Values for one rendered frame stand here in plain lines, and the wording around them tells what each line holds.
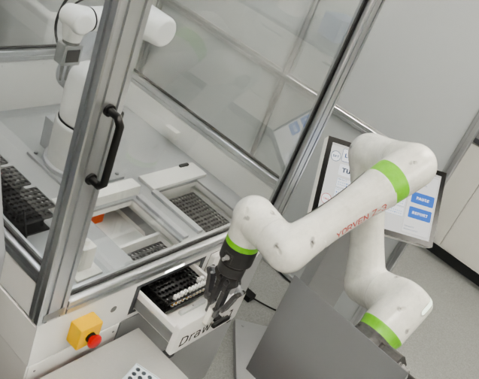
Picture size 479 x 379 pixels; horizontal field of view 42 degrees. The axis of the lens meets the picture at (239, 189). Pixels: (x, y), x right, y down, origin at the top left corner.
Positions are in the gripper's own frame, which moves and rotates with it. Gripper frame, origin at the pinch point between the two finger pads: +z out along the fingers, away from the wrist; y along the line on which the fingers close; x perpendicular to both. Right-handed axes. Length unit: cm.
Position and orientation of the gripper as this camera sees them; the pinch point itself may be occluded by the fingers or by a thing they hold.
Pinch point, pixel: (210, 313)
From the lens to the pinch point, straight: 175.5
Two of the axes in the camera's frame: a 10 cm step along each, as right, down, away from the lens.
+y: 7.1, 5.6, -4.2
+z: -3.4, 8.0, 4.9
